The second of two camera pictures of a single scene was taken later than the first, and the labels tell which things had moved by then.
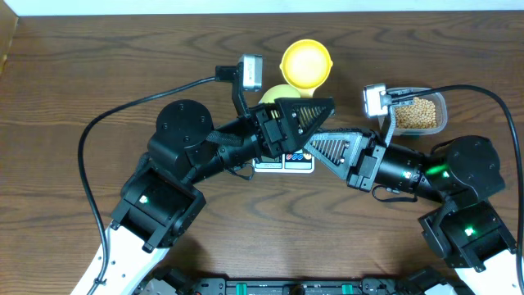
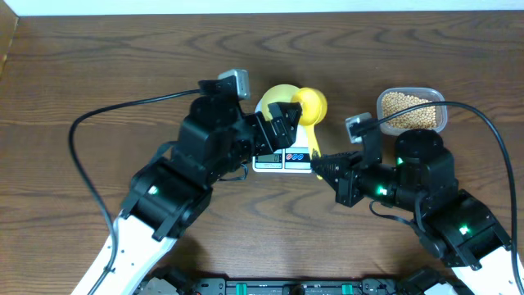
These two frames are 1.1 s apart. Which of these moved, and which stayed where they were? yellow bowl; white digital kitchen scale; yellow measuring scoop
Moved: yellow measuring scoop
Stayed: white digital kitchen scale; yellow bowl
